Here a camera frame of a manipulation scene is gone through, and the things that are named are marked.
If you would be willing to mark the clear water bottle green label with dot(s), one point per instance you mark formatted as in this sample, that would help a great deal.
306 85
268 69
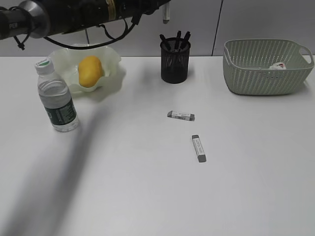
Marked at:
55 97

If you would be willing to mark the pale green woven basket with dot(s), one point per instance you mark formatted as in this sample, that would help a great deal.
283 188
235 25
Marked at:
246 65

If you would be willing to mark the grey white eraser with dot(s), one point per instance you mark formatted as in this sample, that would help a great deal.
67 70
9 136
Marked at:
166 13
181 115
201 156

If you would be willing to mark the white waste paper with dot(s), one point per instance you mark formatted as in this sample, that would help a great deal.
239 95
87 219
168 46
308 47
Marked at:
278 66

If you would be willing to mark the black mesh pen holder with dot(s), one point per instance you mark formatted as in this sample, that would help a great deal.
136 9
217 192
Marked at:
174 62

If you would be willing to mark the yellow mango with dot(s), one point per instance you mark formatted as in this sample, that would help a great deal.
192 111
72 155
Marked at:
90 71

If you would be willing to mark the grey white eraser top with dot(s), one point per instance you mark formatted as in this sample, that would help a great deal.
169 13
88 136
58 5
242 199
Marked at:
181 115

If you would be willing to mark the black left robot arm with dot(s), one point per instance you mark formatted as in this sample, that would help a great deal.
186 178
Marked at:
41 18

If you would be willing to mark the pale green wavy plate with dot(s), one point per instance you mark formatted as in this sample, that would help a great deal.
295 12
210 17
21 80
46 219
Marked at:
66 63

